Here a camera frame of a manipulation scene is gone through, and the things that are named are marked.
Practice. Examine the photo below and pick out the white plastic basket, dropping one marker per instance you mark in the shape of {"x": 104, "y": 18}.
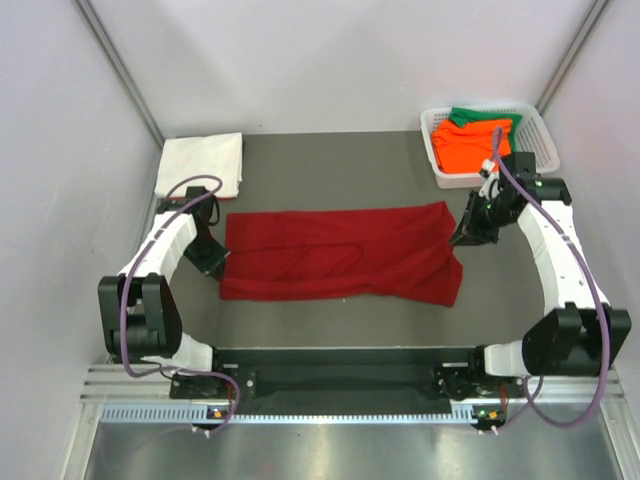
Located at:
{"x": 530, "y": 135}

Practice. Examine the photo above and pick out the green t shirt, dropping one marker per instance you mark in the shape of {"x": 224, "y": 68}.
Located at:
{"x": 461, "y": 116}

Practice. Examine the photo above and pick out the dark red t shirt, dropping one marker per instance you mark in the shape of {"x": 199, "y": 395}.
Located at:
{"x": 314, "y": 255}

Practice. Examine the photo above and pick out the folded red t shirt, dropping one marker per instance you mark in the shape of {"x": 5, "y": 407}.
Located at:
{"x": 225, "y": 196}

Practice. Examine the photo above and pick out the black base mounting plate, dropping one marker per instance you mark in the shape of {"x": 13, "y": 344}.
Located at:
{"x": 360, "y": 380}

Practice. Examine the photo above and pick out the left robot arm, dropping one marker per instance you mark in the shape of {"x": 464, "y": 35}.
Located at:
{"x": 141, "y": 322}

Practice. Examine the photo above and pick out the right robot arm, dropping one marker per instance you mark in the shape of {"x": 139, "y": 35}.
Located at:
{"x": 580, "y": 333}

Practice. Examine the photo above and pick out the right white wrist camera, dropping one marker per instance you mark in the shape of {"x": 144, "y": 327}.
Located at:
{"x": 491, "y": 186}

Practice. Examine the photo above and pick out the aluminium frame rail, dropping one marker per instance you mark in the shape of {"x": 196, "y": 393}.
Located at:
{"x": 109, "y": 383}

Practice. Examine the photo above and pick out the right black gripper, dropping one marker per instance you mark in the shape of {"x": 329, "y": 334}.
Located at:
{"x": 468, "y": 231}

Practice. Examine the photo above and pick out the folded white t shirt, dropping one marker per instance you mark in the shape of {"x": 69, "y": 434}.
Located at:
{"x": 216, "y": 155}

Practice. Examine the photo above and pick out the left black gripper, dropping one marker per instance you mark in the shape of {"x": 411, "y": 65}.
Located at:
{"x": 212, "y": 266}

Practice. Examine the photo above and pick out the orange t shirt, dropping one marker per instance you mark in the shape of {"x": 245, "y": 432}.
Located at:
{"x": 462, "y": 150}

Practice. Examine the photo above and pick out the grey slotted cable duct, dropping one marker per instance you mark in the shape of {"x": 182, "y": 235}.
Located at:
{"x": 202, "y": 414}

